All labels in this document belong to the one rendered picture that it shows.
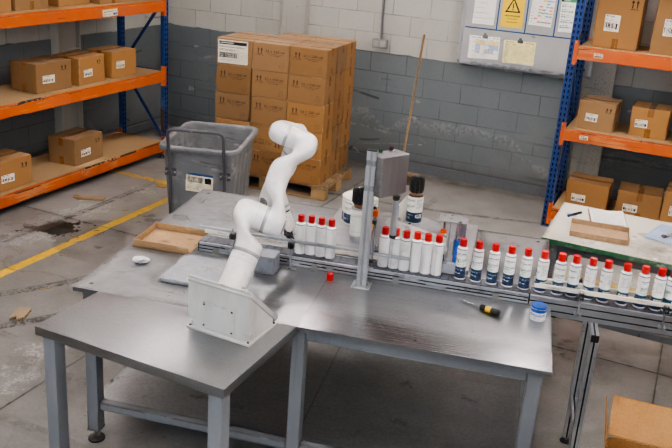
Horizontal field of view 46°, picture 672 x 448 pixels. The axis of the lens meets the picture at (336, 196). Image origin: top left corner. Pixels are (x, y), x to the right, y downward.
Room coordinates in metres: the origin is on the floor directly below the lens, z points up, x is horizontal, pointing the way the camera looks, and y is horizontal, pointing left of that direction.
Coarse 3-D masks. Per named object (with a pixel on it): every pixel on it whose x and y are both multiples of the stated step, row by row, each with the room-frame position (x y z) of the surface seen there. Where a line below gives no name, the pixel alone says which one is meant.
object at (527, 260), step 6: (528, 252) 3.43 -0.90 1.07; (522, 258) 3.44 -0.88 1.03; (528, 258) 3.42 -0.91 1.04; (522, 264) 3.43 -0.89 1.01; (528, 264) 3.42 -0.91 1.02; (522, 270) 3.43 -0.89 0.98; (528, 270) 3.42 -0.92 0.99; (522, 276) 3.43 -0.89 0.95; (528, 276) 3.42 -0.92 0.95; (522, 282) 3.42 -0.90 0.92; (528, 282) 3.43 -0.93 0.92; (522, 288) 3.42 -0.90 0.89; (528, 288) 3.43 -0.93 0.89
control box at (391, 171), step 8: (384, 152) 3.52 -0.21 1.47; (392, 152) 3.53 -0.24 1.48; (400, 152) 3.54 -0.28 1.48; (376, 160) 3.45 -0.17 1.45; (384, 160) 3.42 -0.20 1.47; (392, 160) 3.45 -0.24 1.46; (400, 160) 3.49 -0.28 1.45; (408, 160) 3.53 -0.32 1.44; (376, 168) 3.44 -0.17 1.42; (384, 168) 3.42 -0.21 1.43; (392, 168) 3.46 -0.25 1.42; (400, 168) 3.49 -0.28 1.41; (376, 176) 3.44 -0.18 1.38; (384, 176) 3.43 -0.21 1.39; (392, 176) 3.46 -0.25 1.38; (400, 176) 3.50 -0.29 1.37; (376, 184) 3.44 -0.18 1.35; (384, 184) 3.43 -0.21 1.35; (392, 184) 3.46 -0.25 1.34; (400, 184) 3.50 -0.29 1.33; (376, 192) 3.43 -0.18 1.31; (384, 192) 3.43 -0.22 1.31; (392, 192) 3.47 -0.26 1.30; (400, 192) 3.50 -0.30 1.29
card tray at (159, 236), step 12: (156, 228) 3.98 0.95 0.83; (168, 228) 3.97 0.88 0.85; (180, 228) 3.95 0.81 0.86; (192, 228) 3.94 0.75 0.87; (144, 240) 3.72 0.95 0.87; (156, 240) 3.82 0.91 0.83; (168, 240) 3.83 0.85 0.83; (180, 240) 3.84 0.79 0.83; (192, 240) 3.85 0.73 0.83; (180, 252) 3.68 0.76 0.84
